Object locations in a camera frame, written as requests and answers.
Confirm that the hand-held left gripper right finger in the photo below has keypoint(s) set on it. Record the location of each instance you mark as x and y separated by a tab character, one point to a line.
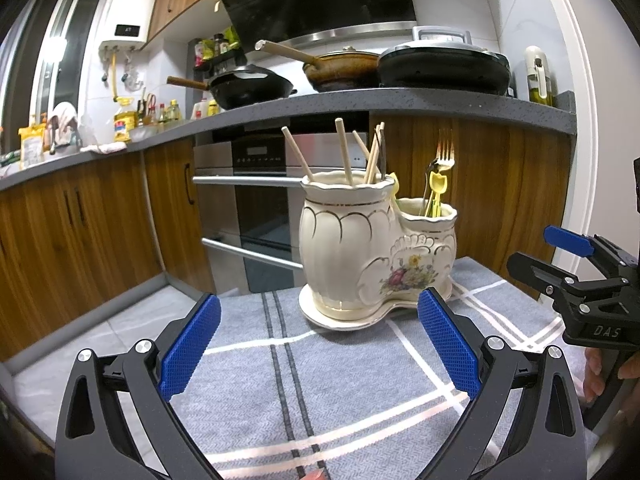
447	342

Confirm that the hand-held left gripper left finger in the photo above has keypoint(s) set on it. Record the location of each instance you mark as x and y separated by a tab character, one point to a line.
192	345

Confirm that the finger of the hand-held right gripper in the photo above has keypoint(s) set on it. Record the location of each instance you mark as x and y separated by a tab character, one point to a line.
567	240
535	272

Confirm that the cream ceramic utensil holder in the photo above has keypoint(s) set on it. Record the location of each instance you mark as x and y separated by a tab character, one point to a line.
340	250

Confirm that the gold metal fork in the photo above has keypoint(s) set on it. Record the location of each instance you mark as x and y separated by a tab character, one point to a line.
445	152

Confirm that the light wooden chopstick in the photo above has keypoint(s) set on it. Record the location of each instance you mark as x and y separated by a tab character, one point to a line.
372	157
344	152
297	154
361	145

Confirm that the person's right hand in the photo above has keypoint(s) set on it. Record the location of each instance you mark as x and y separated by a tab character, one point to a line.
592	375

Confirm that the wooden base cabinet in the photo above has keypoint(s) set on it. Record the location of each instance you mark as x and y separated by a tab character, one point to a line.
500	185
75	240

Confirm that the grey checked table cloth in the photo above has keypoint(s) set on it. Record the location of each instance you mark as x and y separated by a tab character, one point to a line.
350	385

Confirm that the yellow plastic spoon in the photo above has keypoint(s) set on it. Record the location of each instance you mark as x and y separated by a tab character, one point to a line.
437	185
394	182

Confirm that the steel built-in oven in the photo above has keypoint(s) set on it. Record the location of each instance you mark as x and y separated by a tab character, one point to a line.
260	210

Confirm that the cream oil sprayer bottle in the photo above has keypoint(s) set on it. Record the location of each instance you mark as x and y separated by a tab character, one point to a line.
537	60

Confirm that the dark chopstick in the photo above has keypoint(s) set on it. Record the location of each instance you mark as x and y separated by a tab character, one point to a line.
382	155

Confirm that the large black pan with lid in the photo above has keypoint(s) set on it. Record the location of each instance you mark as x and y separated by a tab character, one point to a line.
440	67

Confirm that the pink dish cloth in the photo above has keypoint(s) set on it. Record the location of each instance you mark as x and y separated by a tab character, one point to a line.
105	148

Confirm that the glass bowl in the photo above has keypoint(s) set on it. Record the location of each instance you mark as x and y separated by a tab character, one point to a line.
144	133

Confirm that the yellow cooking oil bottle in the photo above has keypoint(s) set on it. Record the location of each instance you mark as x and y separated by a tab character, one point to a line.
125	127

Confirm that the row of condiment bottles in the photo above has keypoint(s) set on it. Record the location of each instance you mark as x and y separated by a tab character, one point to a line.
160	112

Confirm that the white seasoning bottle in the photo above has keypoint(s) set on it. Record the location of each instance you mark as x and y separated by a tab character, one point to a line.
200	110

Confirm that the yellow seasoning bottle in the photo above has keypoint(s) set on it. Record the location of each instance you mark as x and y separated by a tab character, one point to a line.
213	108

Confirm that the yellow food bag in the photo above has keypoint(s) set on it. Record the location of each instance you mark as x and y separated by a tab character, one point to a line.
31	147

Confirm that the white and pink towel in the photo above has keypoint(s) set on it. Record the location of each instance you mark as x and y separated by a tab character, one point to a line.
65	120

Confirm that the brown frying pan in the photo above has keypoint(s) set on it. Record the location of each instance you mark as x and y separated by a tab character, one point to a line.
345	72

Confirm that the black spice rack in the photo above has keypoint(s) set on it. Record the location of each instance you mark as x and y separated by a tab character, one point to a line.
220	62

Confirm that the kitchen window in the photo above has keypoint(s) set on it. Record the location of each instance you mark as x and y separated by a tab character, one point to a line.
55	65

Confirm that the white water heater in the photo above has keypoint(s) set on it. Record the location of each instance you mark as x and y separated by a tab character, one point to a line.
130	10

